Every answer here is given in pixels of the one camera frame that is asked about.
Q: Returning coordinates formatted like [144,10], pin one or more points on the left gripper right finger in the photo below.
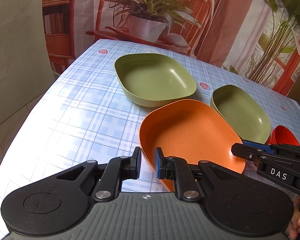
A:
[177,170]

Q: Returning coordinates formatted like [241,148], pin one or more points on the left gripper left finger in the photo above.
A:
[111,175]

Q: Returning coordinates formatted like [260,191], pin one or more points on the red bowl front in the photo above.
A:
[282,135]

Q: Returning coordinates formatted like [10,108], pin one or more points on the orange dish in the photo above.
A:
[191,130]

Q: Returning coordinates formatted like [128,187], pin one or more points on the green dish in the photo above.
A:
[242,113]
[153,80]

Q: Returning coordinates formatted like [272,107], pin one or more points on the person right hand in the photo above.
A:
[294,224]

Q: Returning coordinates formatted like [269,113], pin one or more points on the blue plaid tablecloth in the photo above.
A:
[85,115]

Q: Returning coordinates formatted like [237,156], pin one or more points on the printed room backdrop cloth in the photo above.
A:
[257,39]

